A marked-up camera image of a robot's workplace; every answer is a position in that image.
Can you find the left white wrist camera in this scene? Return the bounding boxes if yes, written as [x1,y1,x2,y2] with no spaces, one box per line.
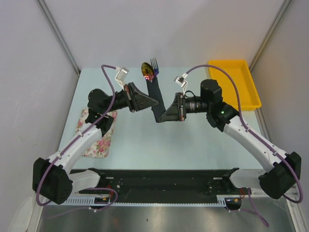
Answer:
[115,67,129,89]

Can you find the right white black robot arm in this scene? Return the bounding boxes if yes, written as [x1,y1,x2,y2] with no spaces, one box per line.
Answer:
[159,79,301,199]

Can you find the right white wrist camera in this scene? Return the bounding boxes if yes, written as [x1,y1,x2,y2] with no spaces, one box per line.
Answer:
[174,73,188,95]

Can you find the iridescent rainbow fork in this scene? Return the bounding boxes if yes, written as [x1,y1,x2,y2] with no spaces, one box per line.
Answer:
[150,58,159,77]

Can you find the white slotted cable duct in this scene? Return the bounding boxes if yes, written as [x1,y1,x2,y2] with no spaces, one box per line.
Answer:
[63,196,96,205]

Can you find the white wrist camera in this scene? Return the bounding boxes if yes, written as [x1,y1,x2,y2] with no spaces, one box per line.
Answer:
[174,73,188,95]
[115,67,129,89]

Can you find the floral pattern tray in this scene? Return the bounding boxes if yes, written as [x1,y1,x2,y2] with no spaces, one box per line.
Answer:
[75,108,117,158]

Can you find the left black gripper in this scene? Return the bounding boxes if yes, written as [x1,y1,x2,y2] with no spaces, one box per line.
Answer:
[103,82,157,114]

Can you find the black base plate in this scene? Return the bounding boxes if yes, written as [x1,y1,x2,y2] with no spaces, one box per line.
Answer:
[79,169,248,204]

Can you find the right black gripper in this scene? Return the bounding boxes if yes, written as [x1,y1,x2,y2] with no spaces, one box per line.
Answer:
[159,93,210,122]

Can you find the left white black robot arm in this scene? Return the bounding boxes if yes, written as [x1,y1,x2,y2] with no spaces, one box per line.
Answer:
[32,83,158,206]

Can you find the yellow plastic bin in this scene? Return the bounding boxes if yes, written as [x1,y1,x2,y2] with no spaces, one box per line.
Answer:
[208,59,262,111]

